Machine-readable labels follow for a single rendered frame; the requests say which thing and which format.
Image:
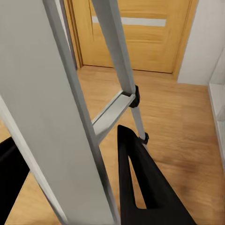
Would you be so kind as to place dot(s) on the camera tripod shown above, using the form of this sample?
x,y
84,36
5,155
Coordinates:
x,y
44,110

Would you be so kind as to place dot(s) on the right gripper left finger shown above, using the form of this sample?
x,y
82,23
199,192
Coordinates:
x,y
13,172

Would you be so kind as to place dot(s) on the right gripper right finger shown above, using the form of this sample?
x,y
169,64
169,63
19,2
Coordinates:
x,y
163,205

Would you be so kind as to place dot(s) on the door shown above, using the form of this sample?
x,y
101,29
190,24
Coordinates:
x,y
156,33

